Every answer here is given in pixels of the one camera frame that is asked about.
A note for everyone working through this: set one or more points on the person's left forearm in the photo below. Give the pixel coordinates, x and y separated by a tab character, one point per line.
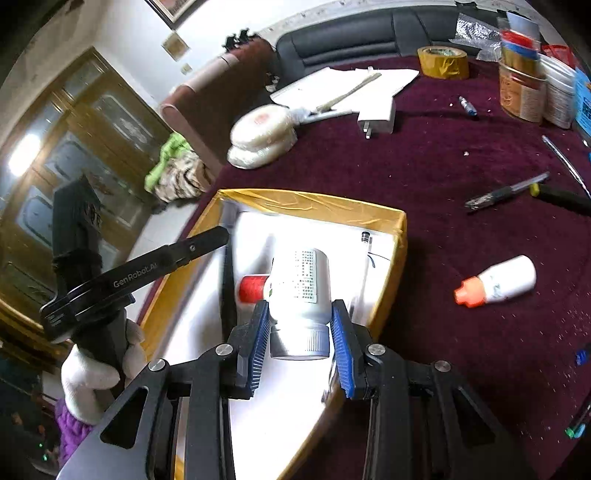
69	434

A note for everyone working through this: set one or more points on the white medicine bottle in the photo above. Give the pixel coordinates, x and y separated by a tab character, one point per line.
300	286

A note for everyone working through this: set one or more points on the small jar orange lid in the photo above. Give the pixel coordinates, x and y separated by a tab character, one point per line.
517	41

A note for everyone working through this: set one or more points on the striped cloth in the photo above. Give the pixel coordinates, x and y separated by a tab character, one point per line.
184	177

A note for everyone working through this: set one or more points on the wooden stick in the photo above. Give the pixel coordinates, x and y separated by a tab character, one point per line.
346	95

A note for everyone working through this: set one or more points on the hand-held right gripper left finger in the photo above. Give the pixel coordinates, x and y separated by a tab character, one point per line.
258	350

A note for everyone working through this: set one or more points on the brown chair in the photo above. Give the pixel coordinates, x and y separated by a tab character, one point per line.
207	101

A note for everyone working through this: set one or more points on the small wall plate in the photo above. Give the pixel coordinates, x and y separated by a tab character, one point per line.
175	45

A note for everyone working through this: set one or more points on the person's left hand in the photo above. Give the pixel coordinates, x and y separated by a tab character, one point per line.
87	374

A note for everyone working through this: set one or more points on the white bottle orange cap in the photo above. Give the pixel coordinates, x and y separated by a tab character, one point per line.
503	279

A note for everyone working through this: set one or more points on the white pen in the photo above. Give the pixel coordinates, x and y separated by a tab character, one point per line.
365	263

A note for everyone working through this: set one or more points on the black plastic clip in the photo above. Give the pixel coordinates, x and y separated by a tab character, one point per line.
238	39

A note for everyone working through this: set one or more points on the framed wall painting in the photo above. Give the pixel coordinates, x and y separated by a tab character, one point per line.
168	8

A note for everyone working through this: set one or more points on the white paper sheets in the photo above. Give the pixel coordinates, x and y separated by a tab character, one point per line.
383	78

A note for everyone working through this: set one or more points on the black leather sofa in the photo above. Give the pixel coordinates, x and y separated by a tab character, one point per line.
351	32

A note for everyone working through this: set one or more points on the small red cap bottle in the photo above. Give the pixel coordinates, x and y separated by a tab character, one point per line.
251	288

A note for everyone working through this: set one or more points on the round white cake packet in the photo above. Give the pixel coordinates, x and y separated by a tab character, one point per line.
258	124
249	159

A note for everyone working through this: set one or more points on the silver foil bag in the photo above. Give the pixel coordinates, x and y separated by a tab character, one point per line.
475	32

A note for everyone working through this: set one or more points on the green cloth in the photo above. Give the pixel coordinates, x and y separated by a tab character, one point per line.
168	157

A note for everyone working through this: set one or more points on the black yellow screwdriver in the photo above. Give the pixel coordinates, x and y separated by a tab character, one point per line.
563	197

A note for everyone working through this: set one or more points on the yellow tape roll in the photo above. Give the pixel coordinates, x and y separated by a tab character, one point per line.
431	64

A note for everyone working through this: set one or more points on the black silver pen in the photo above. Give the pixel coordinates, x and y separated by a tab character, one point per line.
508	190

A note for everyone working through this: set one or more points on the white charger adapter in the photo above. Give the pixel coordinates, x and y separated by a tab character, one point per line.
378	121

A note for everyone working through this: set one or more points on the clear plastic jars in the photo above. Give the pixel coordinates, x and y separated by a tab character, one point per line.
519	94

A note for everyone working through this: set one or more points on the wooden cabinet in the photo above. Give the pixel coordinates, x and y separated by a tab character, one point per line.
69	138

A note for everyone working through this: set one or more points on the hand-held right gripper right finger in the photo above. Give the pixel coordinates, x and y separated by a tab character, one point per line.
342	355

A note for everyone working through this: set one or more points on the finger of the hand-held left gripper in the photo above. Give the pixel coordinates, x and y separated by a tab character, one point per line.
198	247
228	290

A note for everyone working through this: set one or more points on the white plastic jar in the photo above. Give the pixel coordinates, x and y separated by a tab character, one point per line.
558	97

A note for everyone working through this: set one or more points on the thin metal rod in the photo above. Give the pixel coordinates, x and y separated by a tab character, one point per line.
561	157

